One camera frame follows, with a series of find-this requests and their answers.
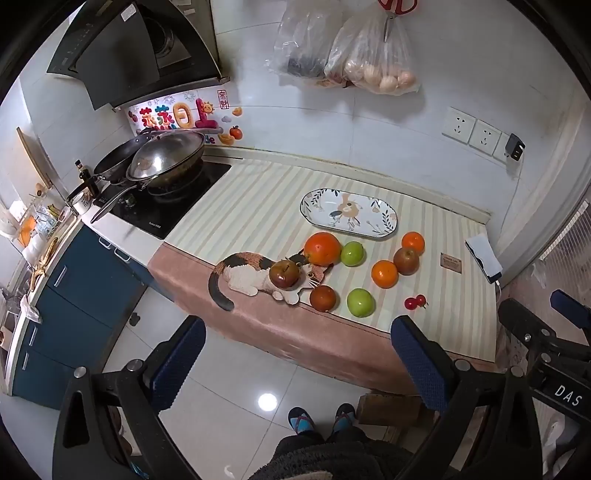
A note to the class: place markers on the oval floral ceramic plate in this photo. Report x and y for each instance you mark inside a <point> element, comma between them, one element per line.
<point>348,212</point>

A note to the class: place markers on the person's dark fleece clothing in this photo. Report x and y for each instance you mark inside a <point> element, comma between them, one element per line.
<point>323,457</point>

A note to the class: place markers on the red apple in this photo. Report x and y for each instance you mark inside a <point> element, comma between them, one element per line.
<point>406,261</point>
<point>323,298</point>
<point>284,275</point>

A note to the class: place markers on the black range hood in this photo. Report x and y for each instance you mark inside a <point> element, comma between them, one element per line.
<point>115,55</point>

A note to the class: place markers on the steel wok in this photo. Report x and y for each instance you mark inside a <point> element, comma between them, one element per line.
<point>168,154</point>

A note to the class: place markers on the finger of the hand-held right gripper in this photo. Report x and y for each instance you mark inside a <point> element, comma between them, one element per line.
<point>521,318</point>
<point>570,302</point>

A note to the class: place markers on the dark sauce bottle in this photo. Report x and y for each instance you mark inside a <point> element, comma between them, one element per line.
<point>83,173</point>

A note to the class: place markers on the plastic bag of eggs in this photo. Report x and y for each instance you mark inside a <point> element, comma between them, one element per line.
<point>374,60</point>

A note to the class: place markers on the blue striped slipper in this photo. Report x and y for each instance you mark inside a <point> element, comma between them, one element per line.
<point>344,416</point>
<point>300,420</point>

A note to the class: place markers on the red cherry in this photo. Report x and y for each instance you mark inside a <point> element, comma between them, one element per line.
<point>410,303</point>
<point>421,301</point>

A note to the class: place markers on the green apple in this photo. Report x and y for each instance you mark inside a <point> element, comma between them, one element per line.
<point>352,254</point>
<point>361,302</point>

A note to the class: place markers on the plastic bag with dark contents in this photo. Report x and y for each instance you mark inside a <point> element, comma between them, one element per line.
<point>304,50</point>

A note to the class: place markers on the wooden cutting board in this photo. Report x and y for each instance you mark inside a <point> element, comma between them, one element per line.
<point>34,154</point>

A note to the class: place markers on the white mug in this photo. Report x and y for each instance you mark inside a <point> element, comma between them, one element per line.
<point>83,203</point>

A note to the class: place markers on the white wall socket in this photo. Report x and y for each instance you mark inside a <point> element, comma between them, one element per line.
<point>458,125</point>
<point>501,147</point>
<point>485,135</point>

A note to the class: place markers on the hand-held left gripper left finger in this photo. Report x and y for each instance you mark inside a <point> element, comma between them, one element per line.
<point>178,364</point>

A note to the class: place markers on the blue kitchen cabinet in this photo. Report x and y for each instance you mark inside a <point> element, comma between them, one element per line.
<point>78,304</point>

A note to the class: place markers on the striped cat print table mat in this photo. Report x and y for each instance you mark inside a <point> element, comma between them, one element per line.
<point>258,207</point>

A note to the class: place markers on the black frying pan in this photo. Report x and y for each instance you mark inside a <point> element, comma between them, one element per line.
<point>113,161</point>

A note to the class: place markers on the small orange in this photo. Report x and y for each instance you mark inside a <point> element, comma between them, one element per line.
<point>412,243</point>
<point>384,273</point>

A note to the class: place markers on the large orange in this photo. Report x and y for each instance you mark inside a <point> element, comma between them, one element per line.
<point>322,248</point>

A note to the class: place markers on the colourful wall stickers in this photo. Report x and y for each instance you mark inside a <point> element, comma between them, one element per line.
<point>184,115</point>

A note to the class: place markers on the black charger plug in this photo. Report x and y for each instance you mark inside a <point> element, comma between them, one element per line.
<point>515,147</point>

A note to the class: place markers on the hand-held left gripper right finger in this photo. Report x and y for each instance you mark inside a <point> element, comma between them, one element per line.
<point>418,364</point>

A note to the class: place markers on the black gas stove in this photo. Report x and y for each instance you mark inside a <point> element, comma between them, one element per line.
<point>184,203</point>

